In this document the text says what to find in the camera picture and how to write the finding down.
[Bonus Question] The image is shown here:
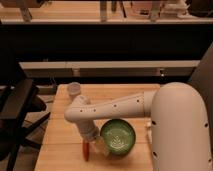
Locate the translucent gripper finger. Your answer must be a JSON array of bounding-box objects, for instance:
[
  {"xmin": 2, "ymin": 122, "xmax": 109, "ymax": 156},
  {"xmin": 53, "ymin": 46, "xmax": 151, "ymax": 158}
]
[{"xmin": 94, "ymin": 137, "xmax": 109, "ymax": 156}]

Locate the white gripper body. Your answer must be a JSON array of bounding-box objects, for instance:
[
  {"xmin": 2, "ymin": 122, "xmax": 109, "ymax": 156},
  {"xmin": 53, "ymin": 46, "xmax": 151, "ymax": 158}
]
[{"xmin": 77, "ymin": 121, "xmax": 99, "ymax": 142}]

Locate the red pepper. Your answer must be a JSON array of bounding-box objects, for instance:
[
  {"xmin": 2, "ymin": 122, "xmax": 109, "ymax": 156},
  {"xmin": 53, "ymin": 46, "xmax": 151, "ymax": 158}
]
[{"xmin": 82, "ymin": 141, "xmax": 90, "ymax": 162}]

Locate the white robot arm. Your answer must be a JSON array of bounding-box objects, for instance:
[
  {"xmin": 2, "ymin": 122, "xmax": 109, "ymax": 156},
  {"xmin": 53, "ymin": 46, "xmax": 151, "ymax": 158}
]
[{"xmin": 64, "ymin": 82, "xmax": 213, "ymax": 171}]

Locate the green ceramic bowl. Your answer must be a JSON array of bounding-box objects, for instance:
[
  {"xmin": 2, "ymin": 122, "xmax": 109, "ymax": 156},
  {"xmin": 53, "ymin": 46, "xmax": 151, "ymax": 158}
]
[{"xmin": 100, "ymin": 119, "xmax": 136, "ymax": 156}]

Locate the white paper cup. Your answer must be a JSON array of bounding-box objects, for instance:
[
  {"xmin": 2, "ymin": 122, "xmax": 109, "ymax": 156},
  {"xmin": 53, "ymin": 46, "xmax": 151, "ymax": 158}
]
[{"xmin": 67, "ymin": 82, "xmax": 81, "ymax": 99}]

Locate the white remote control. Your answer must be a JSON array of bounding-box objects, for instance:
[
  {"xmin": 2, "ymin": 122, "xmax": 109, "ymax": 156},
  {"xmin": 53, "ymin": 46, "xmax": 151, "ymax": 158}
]
[{"xmin": 146, "ymin": 122, "xmax": 152, "ymax": 143}]

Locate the black office chair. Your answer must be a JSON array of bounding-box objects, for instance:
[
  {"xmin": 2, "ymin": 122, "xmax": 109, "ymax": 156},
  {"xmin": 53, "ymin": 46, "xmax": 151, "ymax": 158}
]
[{"xmin": 0, "ymin": 64, "xmax": 50, "ymax": 171}]

